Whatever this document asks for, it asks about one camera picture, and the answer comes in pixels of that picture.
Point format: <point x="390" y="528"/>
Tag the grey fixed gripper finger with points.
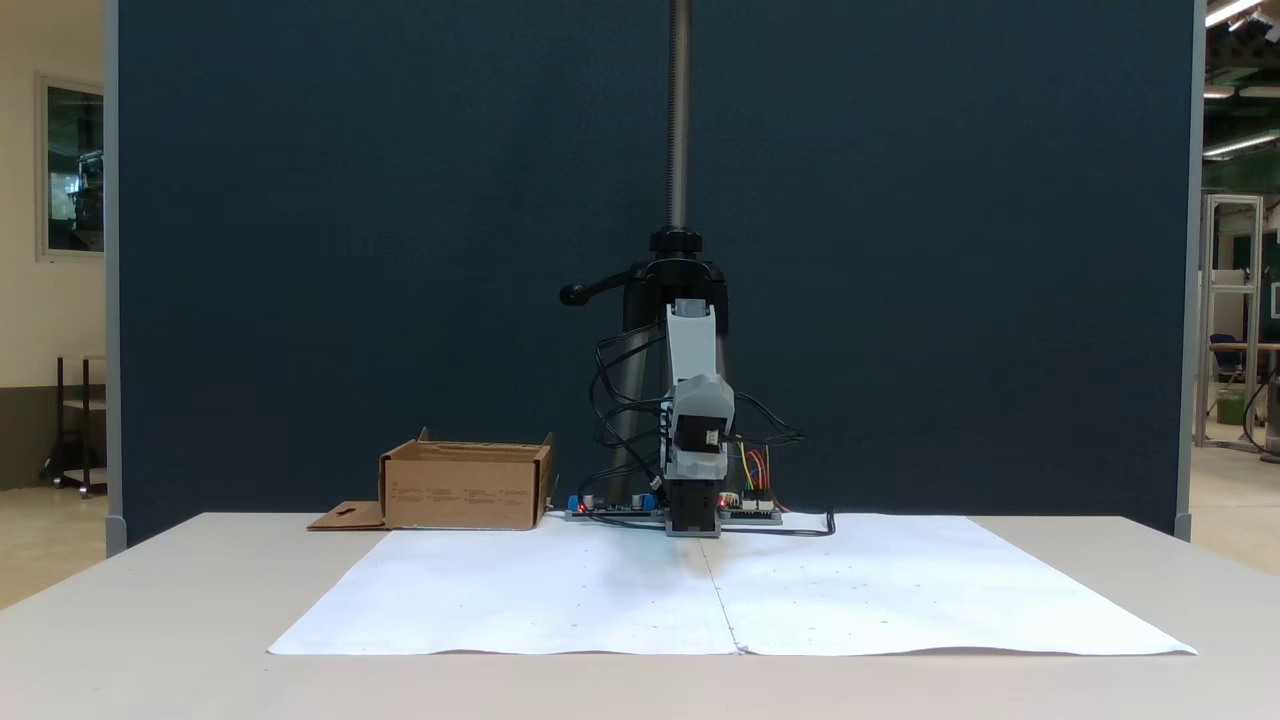
<point x="697" y="466"/>

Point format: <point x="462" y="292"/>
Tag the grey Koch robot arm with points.
<point x="690" y="345"/>

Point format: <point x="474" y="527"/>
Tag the green bin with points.
<point x="1230" y="408"/>

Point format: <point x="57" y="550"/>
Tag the blue circuit board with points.
<point x="610" y="508"/>

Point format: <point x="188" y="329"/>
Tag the white paper sheet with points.
<point x="900" y="590"/>
<point x="520" y="600"/>

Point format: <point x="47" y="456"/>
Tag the brown cardboard box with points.
<point x="460" y="490"/>

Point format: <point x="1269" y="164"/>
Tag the dark blue partition panel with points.
<point x="300" y="200"/>

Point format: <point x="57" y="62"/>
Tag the blue office chair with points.
<point x="1226" y="355"/>

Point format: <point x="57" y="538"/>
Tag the long ceiling light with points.
<point x="1240" y="145"/>
<point x="1230" y="11"/>

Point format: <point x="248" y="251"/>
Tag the dark shelf cart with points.
<point x="80" y="420"/>

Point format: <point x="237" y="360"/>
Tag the black camera tripod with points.
<point x="679" y="100"/>

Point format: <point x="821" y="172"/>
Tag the aluminium profile frame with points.
<point x="1205" y="300"/>

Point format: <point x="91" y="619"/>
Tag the framed wall window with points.
<point x="72" y="170"/>

